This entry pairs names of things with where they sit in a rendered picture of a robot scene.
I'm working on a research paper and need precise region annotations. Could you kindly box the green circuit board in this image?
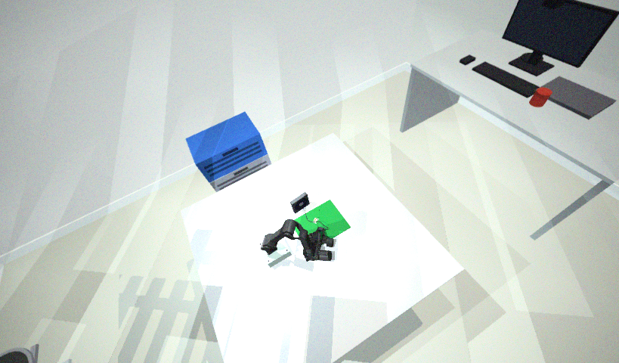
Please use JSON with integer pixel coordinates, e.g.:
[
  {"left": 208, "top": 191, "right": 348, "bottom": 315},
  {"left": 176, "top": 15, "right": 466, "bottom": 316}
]
[{"left": 294, "top": 200, "right": 351, "bottom": 238}]

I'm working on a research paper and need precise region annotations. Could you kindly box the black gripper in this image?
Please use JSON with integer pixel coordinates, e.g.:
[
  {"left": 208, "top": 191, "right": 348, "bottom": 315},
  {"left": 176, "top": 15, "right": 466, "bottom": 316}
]
[{"left": 319, "top": 230, "right": 334, "bottom": 247}]

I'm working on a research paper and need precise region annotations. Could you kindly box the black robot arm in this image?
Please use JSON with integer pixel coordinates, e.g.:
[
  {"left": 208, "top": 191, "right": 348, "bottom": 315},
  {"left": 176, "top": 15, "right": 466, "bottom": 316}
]
[{"left": 261, "top": 219, "right": 332, "bottom": 262}]

